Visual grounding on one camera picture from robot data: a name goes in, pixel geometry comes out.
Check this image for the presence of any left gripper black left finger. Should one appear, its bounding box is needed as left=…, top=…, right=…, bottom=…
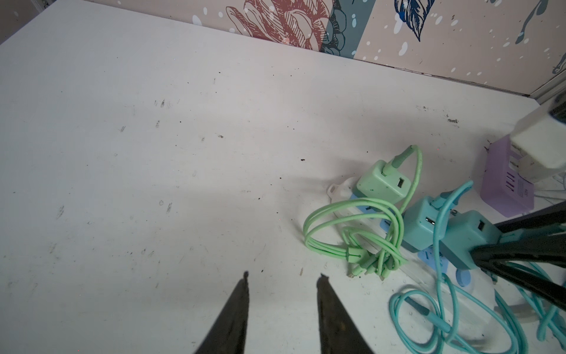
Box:
left=195, top=271, right=250, bottom=354

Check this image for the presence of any white charger adapter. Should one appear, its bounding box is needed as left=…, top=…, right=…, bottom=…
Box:
left=510, top=98, right=565, bottom=184

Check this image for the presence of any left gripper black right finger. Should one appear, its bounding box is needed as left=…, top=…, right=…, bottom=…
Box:
left=316, top=274, right=373, bottom=354

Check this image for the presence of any white blue power strip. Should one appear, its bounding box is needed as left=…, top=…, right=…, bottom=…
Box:
left=327, top=177, right=495, bottom=327

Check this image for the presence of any teal charger adapter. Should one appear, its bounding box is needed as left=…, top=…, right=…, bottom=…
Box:
left=402, top=193, right=449, bottom=253
left=439, top=210, right=503, bottom=270

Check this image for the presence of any green charging cable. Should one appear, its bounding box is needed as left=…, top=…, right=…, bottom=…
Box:
left=302, top=145, right=424, bottom=280

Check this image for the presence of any green charger adapter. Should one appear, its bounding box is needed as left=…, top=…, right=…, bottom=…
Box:
left=352, top=160, right=412, bottom=204

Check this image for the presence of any teal charging cable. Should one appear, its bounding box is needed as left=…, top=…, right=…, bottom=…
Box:
left=388, top=180, right=566, bottom=354

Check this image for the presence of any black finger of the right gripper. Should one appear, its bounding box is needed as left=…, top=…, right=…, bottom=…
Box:
left=495, top=201, right=566, bottom=233
left=471, top=232, right=565, bottom=311

